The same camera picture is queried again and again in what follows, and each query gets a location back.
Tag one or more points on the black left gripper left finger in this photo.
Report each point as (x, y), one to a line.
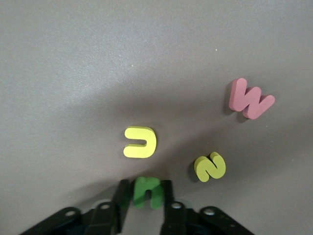
(122, 195)

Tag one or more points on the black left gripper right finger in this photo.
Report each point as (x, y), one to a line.
(168, 195)

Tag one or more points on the green foam letter n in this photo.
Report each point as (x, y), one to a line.
(146, 183)

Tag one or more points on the yellow foam digit 2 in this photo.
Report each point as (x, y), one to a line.
(210, 167)

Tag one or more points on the yellow foam letter u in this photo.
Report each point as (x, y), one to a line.
(150, 142)

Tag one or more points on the pink foam letter W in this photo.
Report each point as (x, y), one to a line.
(252, 102)

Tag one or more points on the brown table cover mat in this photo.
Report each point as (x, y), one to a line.
(73, 73)

